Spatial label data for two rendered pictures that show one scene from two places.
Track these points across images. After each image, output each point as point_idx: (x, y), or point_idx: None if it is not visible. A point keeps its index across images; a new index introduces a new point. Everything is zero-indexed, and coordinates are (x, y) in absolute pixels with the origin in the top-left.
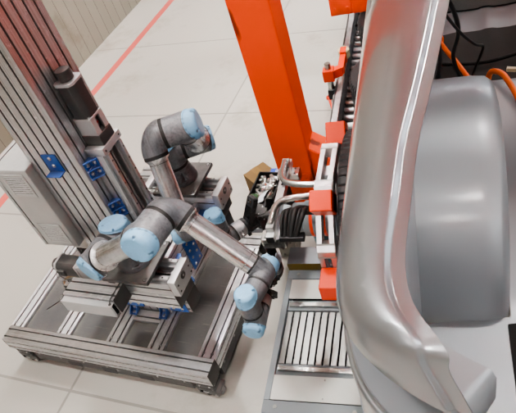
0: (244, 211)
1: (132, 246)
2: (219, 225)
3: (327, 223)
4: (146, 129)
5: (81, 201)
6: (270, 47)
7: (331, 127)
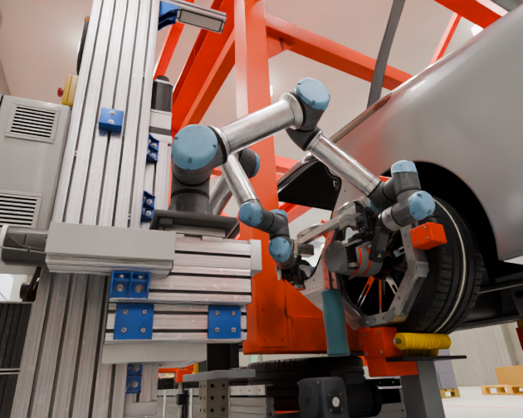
0: None
1: (313, 85)
2: (287, 222)
3: (369, 247)
4: None
5: (106, 177)
6: (271, 182)
7: (327, 221)
